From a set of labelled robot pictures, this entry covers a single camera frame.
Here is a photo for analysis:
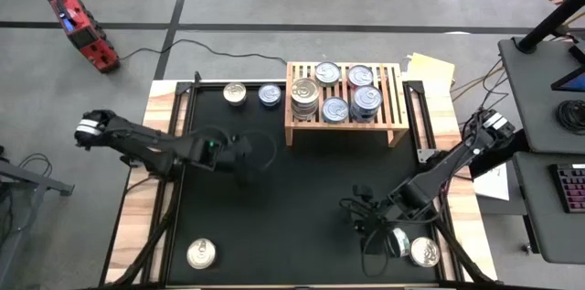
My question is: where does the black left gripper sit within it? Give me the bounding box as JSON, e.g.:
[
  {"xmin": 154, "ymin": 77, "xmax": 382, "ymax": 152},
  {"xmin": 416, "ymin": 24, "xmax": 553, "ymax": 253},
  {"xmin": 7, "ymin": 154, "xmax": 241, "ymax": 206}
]
[{"xmin": 189, "ymin": 134, "xmax": 260, "ymax": 187}]

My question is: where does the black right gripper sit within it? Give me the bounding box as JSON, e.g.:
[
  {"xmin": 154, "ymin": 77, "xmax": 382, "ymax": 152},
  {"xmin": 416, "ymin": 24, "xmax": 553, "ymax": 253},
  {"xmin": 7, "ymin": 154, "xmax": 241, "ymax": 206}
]
[{"xmin": 354, "ymin": 196, "xmax": 406, "ymax": 255}]

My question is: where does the blue white label can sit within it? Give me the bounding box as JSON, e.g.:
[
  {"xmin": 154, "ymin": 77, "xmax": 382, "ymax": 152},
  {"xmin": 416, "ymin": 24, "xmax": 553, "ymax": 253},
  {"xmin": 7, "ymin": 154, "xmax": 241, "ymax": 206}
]
[{"xmin": 389, "ymin": 227, "xmax": 411, "ymax": 259}]

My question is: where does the blue teal tuna can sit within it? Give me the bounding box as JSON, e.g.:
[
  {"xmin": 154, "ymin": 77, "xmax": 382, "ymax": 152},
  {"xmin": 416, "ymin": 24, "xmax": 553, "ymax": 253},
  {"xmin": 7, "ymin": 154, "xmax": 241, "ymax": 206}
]
[
  {"xmin": 257, "ymin": 82, "xmax": 283, "ymax": 108},
  {"xmin": 320, "ymin": 95, "xmax": 351, "ymax": 125}
]

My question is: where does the gold lid tin can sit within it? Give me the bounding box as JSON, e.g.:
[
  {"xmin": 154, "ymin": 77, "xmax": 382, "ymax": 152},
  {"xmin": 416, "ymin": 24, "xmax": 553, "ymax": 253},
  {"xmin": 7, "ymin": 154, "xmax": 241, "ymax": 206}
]
[
  {"xmin": 292, "ymin": 102, "xmax": 320, "ymax": 115},
  {"xmin": 186, "ymin": 238, "xmax": 218, "ymax": 271}
]

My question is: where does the green label can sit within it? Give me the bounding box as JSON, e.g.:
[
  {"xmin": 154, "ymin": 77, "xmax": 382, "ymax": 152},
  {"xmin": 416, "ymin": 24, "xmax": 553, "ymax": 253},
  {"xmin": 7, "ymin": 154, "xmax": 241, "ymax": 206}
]
[{"xmin": 314, "ymin": 60, "xmax": 343, "ymax": 88}]

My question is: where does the red white label can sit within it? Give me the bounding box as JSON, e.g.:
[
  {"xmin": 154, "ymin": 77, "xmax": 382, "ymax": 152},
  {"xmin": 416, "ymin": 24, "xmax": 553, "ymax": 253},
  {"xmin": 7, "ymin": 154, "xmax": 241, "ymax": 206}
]
[{"xmin": 346, "ymin": 64, "xmax": 377, "ymax": 90}]

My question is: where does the wooden slatted shelf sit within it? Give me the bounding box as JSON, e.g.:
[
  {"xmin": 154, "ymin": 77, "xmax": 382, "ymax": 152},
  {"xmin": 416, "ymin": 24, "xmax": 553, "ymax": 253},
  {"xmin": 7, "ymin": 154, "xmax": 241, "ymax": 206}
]
[{"xmin": 283, "ymin": 60, "xmax": 410, "ymax": 147}]

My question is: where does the white paper sheet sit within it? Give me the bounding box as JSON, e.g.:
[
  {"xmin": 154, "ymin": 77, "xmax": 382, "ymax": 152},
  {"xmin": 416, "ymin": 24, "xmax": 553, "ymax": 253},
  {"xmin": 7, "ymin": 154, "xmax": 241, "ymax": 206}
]
[{"xmin": 473, "ymin": 161, "xmax": 511, "ymax": 202}]

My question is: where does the grey desk with keyboard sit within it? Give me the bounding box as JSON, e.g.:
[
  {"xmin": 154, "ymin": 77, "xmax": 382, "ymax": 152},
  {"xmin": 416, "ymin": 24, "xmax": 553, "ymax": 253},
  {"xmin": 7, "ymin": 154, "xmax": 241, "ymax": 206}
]
[{"xmin": 511, "ymin": 150, "xmax": 585, "ymax": 264}]

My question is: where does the yellow paper folder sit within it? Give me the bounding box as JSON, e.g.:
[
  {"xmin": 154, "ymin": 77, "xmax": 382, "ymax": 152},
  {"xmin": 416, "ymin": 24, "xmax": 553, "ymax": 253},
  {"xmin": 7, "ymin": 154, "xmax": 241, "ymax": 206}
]
[{"xmin": 405, "ymin": 51, "xmax": 457, "ymax": 88}]

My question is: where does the black keyboard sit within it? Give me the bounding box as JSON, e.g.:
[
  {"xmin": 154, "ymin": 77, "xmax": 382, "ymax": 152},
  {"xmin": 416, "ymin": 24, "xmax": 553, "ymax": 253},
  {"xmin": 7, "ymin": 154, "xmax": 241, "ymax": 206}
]
[{"xmin": 549, "ymin": 161, "xmax": 585, "ymax": 214}]

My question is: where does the red black power station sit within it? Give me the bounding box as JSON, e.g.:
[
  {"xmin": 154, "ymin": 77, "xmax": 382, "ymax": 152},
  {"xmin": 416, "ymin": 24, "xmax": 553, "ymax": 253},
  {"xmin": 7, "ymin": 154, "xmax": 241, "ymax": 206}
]
[{"xmin": 46, "ymin": 0, "xmax": 122, "ymax": 74}]

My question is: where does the grey metal stand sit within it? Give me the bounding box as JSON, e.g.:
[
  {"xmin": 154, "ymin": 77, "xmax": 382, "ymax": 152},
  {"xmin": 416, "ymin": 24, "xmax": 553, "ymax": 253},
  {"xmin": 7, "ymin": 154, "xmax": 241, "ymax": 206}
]
[{"xmin": 0, "ymin": 143, "xmax": 77, "ymax": 290}]

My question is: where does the grey desk with monitor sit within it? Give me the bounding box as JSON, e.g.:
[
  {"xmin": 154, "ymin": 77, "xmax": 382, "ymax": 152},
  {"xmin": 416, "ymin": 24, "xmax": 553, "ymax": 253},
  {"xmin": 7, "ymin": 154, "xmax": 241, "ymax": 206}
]
[{"xmin": 496, "ymin": 38, "xmax": 585, "ymax": 154}]

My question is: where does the black computer monitor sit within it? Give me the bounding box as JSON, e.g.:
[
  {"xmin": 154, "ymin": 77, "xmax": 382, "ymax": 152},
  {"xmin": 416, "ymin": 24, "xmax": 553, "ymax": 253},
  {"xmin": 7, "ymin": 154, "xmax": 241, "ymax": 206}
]
[{"xmin": 550, "ymin": 42, "xmax": 585, "ymax": 93}]

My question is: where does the black monitor stand pole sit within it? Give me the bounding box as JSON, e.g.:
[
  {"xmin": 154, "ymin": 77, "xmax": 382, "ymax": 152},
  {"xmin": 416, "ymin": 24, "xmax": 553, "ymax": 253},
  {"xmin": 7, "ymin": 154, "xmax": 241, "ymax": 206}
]
[{"xmin": 516, "ymin": 0, "xmax": 585, "ymax": 53}]

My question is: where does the black aluminium table frame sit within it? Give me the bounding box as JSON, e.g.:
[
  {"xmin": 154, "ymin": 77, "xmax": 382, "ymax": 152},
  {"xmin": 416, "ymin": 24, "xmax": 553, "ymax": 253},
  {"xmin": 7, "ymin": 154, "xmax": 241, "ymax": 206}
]
[{"xmin": 98, "ymin": 70, "xmax": 499, "ymax": 290}]

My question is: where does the black floor cable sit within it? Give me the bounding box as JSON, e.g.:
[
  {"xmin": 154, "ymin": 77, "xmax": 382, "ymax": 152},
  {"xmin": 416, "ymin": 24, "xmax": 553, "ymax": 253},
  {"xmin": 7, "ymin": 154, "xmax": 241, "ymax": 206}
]
[{"xmin": 117, "ymin": 38, "xmax": 288, "ymax": 65}]

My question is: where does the coiled black cable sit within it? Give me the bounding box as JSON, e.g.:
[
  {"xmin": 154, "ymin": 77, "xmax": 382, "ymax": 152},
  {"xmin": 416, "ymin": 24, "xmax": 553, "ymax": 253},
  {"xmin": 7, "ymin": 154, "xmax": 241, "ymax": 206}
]
[{"xmin": 555, "ymin": 99, "xmax": 585, "ymax": 135}]

